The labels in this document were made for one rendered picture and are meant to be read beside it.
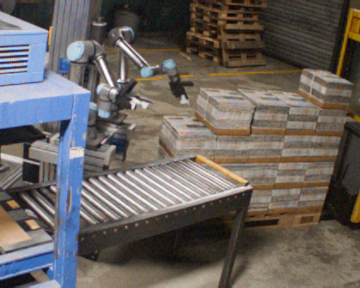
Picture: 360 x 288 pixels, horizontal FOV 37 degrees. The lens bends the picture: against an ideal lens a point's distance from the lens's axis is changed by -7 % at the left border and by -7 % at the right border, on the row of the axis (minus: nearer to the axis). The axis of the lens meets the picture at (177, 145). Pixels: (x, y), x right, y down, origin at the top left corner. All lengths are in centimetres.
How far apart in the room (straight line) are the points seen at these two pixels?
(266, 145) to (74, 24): 170
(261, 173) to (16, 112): 274
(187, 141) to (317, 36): 783
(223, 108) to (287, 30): 810
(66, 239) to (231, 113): 205
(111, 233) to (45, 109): 93
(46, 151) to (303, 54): 868
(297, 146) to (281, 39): 776
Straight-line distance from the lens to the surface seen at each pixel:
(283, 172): 445
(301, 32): 1175
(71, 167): 212
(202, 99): 419
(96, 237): 265
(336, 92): 446
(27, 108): 193
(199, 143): 398
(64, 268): 234
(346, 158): 522
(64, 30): 369
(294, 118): 430
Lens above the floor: 213
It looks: 21 degrees down
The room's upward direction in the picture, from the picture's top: 9 degrees clockwise
